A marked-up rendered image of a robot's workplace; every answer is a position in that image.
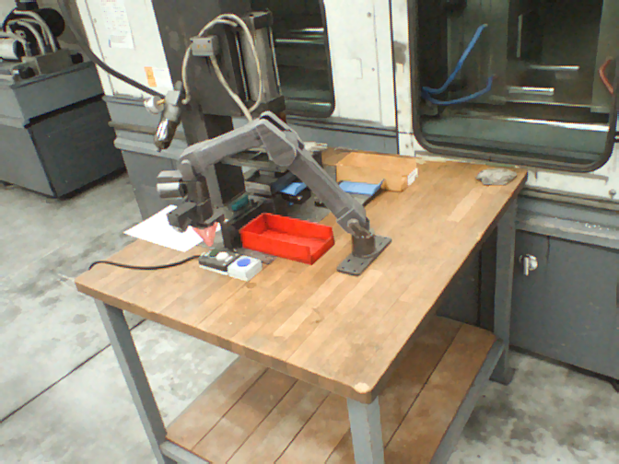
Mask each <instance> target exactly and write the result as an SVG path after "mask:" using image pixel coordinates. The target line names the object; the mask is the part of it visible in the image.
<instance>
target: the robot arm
mask: <svg viewBox="0 0 619 464"><path fill-rule="evenodd" d="M259 145H265V147H266V149H267V151H268V153H269V155H270V157H271V159H272V160H273V161H274V162H275V163H276V164H278V165H280V166H281V167H282V168H283V169H285V168H288V169H289V170H290V171H291V172H292V173H294V174H296V175H297V176H298V177H299V178H300V179H301V181H302V182H303V183H304V184H305V185H306V186H307V187H308V188H309V189H310V190H311V191H312V192H313V193H314V194H315V195H316V196H317V197H318V198H319V199H320V200H322V201H323V202H324V203H325V204H326V206H327V207H328V208H329V209H330V210H331V212H332V214H333V215H334V216H335V217H336V218H337V219H336V223H337V224H338V225H339V226H340V227H341V228H342V229H343V230H344V231H345V232H346V233H348V234H351V235H352V239H353V249H352V252H351V253H350V254H349V255H348V256H347V257H346V258H345V259H344V260H343V261H342V262H341V263H340V264H339V265H338V266H337V272H339V273H345V274H349V275H353V276H360V275H361V274H362V273H363V272H364V271H365V270H366V269H367V267H368V266H369V265H370V264H371V263H372V262H373V261H374V260H376V259H377V258H378V257H379V255H380V254H381V253H382V252H383V251H384V250H385V249H386V248H387V247H388V246H389V245H390V244H391V237H386V236H382V235H377V234H375V230H374V229H373V228H371V227H370V220H369V219H368V217H367V216H366V209H365V207H364V206H363V205H362V204H361V203H360V202H359V201H358V200H357V199H356V197H355V198H352V197H351V196H350V195H349V194H348V193H346V192H345V191H344V190H343V189H341V188H340V187H339V186H338V185H337V183H336V182H335V181H334V179H333V178H332V177H331V176H330V175H329V174H328V173H327V172H326V171H325V170H324V169H323V168H322V167H320V166H319V165H318V163H317V162H316V161H315V160H314V159H313V158H312V157H311V155H310V153H309V152H308V150H307V149H306V148H305V147H304V144H303V143H302V141H301V140H300V139H299V137H298V135H297V133H296V132H294V131H293V130H292V129H291V128H289V127H288V126H287V125H286V124H285V123H283V122H282V121H281V120H279V119H278V118H277V117H276V116H275V115H273V114H272V112H270V111H266V112H264V113H262V114H261V116H260V118H258V119H256V120H254V121H252V122H249V123H248V124H246V125H244V126H242V127H240V128H238V129H236V130H233V131H231V132H229V133H225V134H223V135H220V136H218V137H216V138H214V139H211V140H206V141H204V142H200V143H197V144H195V145H191V146H189V147H188V148H186V150H185V151H184V152H183V154H182V155H181V156H180V157H179V158H178V159H177V161H176V167H177V169H178V170H165V171H161V172H160V173H159V174H158V176H157V177H156V180H157V184H158V197H159V198H160V199H161V200H171V199H184V198H185V197H186V195H187V193H188V196H189V198H188V199H186V200H185V201H183V202H182V205H180V206H178V207H176V208H174V209H173V210H171V211H169V212H168V213H166V217H167V221H168V225H169V226H171V228H172V229H173V230H174V231H176V232H178V233H182V234H183V233H186V232H187V230H188V228H189V226H191V227H192V229H193V231H194V232H195V233H196V234H197V235H198V236H199V237H200V238H201V239H202V240H203V241H204V242H205V243H206V245H207V246H208V247H211V246H212V245H213V244H214V238H215V233H216V230H217V227H218V224H219V223H220V224H222V223H224V222H225V221H226V219H225V213H223V212H219V211H215V210H213V205H212V202H211V197H210V192H209V189H208V184H207V179H206V176H204V175H200V174H201V173H202V171H204V170H206V168H207V167H210V166H212V165H214V164H215V163H216V162H218V161H220V160H222V159H224V158H227V157H231V156H233V155H235V154H237V153H239V152H242V151H244V150H247V149H249V148H252V147H255V146H259ZM207 231H208V235H207Z"/></svg>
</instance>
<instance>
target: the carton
mask: <svg viewBox="0 0 619 464"><path fill-rule="evenodd" d="M335 166H336V175H337V183H338V182H340V181H341V180H343V181H350V182H358V183H366V184H375V185H379V184H380V183H381V182H382V180H383V178H384V179H385V180H384V181H383V183H382V185H381V188H382V189H383V190H384V191H395V192H400V193H402V192H403V191H404V190H405V189H406V188H407V187H409V186H410V185H411V184H412V183H413V182H414V180H415V179H416V178H417V166H416V160H415V159H414V158H407V157H391V156H384V155H375V154H368V153H359V152H351V153H350V154H349V155H347V156H346V157H344V158H343V159H342V160H340V161H339V162H338V163H336V164H335Z"/></svg>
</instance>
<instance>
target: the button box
mask: <svg viewBox="0 0 619 464"><path fill-rule="evenodd" d="M213 250H218V251H219V253H222V252H226V253H227V254H228V256H227V257H226V258H225V259H222V260H220V259H218V258H217V256H215V257H210V256H209V252H211V251H213ZM195 258H198V261H199V264H200V267H201V268H204V269H207V270H210V271H213V272H217V273H222V274H225V275H227V274H229V272H228V266H229V265H230V264H232V263H233V262H234V261H236V260H237V259H238V258H240V255H239V254H237V253H233V252H229V251H225V250H222V249H216V248H211V249H210V250H209V251H208V252H204V253H202V255H193V256H192V257H189V258H187V259H184V260H182V261H176V262H173V263H169V264H163V265H156V266H135V265H128V264H122V263H119V262H114V261H95V262H93V263H92V264H91V265H90V266H89V269H88V270H90V269H92V267H93V266H94V265H96V264H98V263H101V262H103V263H108V264H113V265H117V266H122V267H126V268H133V269H158V268H165V267H170V266H174V265H178V264H182V263H184V262H186V261H190V260H192V259H195Z"/></svg>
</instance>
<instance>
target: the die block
mask: <svg viewBox="0 0 619 464"><path fill-rule="evenodd" d="M297 195H300V196H302V197H303V199H301V200H300V201H299V202H298V203H293V202H290V201H285V200H282V198H280V199H278V200H277V201H275V202H274V203H268V202H264V201H259V200H254V201H255V202H261V203H263V212H262V214H263V213H267V214H270V215H279V216H283V217H286V216H288V210H287V204H286V203H293V204H298V205H302V204H303V203H304V202H306V201H307V200H308V199H309V198H310V197H311V194H310V191H301V192H299V193H298V194H297ZM258 216H260V215H258ZM258 216H257V217H258Z"/></svg>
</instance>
